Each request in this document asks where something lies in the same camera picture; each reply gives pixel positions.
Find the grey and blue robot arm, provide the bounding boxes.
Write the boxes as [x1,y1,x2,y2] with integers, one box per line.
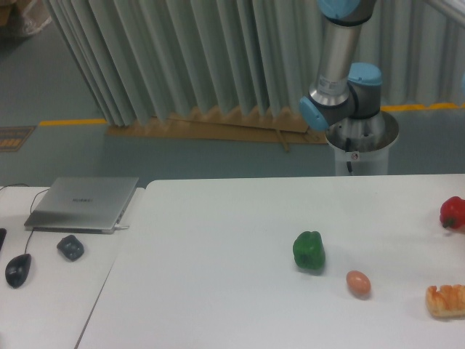
[300,1,464,130]

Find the green bell pepper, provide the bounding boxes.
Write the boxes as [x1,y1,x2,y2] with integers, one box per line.
[292,231,326,270]

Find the red bell pepper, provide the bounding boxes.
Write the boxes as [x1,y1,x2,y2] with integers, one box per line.
[440,196,464,229]

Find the flat brown cardboard sheet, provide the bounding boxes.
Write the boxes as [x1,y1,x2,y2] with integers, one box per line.
[107,106,327,152]

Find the silver closed laptop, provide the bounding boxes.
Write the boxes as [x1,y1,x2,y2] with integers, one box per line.
[24,177,139,233]

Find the pale green pleated curtain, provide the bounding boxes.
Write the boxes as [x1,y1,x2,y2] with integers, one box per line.
[46,1,464,126]

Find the brown egg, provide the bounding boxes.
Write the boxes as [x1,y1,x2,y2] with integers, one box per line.
[346,270,371,295]

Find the dark grey small controller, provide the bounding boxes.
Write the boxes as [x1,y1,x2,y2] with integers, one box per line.
[57,235,85,262]

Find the black computer mouse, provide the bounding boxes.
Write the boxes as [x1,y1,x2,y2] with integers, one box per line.
[5,253,32,289]

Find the black keyboard edge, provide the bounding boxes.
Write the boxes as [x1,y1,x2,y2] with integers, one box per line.
[0,228,7,251]

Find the glazed pastry bread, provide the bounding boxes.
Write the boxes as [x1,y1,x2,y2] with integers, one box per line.
[425,284,464,318]

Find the cardboard box in plastic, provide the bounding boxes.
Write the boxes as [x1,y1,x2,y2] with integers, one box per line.
[1,0,52,38]

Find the white laptop charging cable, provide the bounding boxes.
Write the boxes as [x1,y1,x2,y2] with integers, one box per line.
[116,187,145,230]

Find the black mouse cable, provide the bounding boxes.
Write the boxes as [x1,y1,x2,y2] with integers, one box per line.
[0,183,55,256]

